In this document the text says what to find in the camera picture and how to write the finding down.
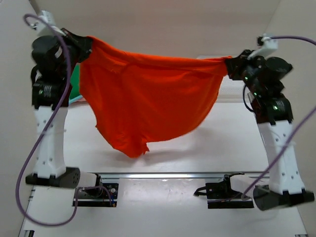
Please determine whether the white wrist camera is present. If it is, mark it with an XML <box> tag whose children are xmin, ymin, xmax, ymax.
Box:
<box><xmin>247</xmin><ymin>34</ymin><xmax>278</xmax><ymax>60</ymax></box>
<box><xmin>32</xmin><ymin>10</ymin><xmax>61</xmax><ymax>37</ymax></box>

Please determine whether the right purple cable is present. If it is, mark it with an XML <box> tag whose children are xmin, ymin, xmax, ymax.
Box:
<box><xmin>207</xmin><ymin>36</ymin><xmax>316</xmax><ymax>204</ymax></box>

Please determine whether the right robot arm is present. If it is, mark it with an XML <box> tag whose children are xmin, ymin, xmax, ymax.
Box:
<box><xmin>221</xmin><ymin>50</ymin><xmax>315</xmax><ymax>211</ymax></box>

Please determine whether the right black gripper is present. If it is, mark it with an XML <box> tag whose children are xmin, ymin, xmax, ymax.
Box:
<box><xmin>223</xmin><ymin>50</ymin><xmax>261</xmax><ymax>95</ymax></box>

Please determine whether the purple cable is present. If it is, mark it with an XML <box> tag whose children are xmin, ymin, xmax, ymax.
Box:
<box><xmin>15</xmin><ymin>14</ymin><xmax>116</xmax><ymax>226</ymax></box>
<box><xmin>207</xmin><ymin>36</ymin><xmax>316</xmax><ymax>204</ymax></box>

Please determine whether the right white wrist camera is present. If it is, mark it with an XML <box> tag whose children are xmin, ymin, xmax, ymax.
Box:
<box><xmin>247</xmin><ymin>34</ymin><xmax>278</xmax><ymax>60</ymax></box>

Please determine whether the orange t-shirt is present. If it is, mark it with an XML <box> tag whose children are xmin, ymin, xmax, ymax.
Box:
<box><xmin>79</xmin><ymin>38</ymin><xmax>227</xmax><ymax>158</ymax></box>

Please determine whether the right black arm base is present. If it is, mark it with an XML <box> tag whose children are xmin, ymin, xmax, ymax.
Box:
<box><xmin>193</xmin><ymin>173</ymin><xmax>254</xmax><ymax>209</ymax></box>

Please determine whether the teal folded t-shirt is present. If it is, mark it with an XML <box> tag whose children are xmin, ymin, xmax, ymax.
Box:
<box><xmin>69</xmin><ymin>95</ymin><xmax>85</xmax><ymax>104</ymax></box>

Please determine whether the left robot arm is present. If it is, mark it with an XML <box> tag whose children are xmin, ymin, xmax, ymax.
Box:
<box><xmin>25</xmin><ymin>31</ymin><xmax>103</xmax><ymax>197</ymax></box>

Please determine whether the aluminium rail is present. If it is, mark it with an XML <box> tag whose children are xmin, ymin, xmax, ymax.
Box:
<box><xmin>96</xmin><ymin>172</ymin><xmax>270</xmax><ymax>180</ymax></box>

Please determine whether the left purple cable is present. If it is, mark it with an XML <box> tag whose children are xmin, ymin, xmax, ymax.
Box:
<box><xmin>15</xmin><ymin>14</ymin><xmax>116</xmax><ymax>226</ymax></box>

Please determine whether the green folded t-shirt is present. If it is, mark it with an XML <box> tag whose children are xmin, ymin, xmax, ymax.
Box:
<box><xmin>69</xmin><ymin>64</ymin><xmax>80</xmax><ymax>100</ymax></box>

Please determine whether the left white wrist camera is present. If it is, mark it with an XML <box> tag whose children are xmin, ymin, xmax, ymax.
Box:
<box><xmin>32</xmin><ymin>10</ymin><xmax>61</xmax><ymax>37</ymax></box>

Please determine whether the white plastic mesh basket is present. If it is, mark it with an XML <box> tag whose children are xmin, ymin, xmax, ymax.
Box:
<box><xmin>196</xmin><ymin>55</ymin><xmax>255</xmax><ymax>103</ymax></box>

